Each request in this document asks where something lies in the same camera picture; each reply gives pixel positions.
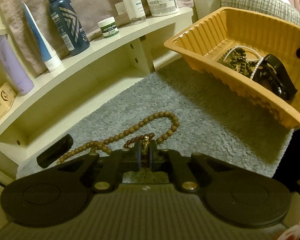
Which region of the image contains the brown wooden bead necklace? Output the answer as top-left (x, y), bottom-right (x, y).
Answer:
top-left (57, 110), bottom-right (180, 165)

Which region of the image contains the white pearl necklace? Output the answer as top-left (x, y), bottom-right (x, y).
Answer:
top-left (222, 45), bottom-right (265, 80)

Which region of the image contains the orange plastic tray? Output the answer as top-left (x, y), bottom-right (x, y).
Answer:
top-left (164, 7), bottom-right (300, 129)

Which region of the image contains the grey shaggy rug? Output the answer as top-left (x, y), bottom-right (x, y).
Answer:
top-left (16, 57), bottom-right (294, 184)

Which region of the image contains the black rectangular remote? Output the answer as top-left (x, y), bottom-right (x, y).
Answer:
top-left (37, 134), bottom-right (74, 168)

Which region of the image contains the cream wooden shelf unit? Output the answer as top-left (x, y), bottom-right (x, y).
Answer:
top-left (0, 7), bottom-right (193, 164)

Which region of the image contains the white pillow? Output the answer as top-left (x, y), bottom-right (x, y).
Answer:
top-left (193, 0), bottom-right (292, 21)

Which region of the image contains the lavender tube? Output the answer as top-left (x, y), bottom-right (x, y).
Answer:
top-left (0, 35), bottom-right (34, 95)

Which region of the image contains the blue white tube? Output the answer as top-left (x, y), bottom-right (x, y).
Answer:
top-left (22, 2), bottom-right (62, 72)

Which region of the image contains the tan cardboard box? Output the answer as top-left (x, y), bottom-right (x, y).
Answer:
top-left (0, 82), bottom-right (17, 120)

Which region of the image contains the dark blue spray bottle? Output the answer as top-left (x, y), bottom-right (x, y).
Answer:
top-left (49, 0), bottom-right (90, 56)

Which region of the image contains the small green white jar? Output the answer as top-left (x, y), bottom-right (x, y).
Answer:
top-left (98, 17), bottom-right (119, 38)

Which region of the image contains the small brown bottle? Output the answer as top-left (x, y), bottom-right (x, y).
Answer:
top-left (114, 2), bottom-right (131, 27)

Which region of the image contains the white cream jar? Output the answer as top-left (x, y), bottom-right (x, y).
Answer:
top-left (147, 0), bottom-right (179, 17)

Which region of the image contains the mauve hanging towel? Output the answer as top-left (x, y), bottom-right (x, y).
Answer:
top-left (0, 0), bottom-right (193, 75)

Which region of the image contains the white clear pump bottle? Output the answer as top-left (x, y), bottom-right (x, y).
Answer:
top-left (123, 0), bottom-right (146, 23)

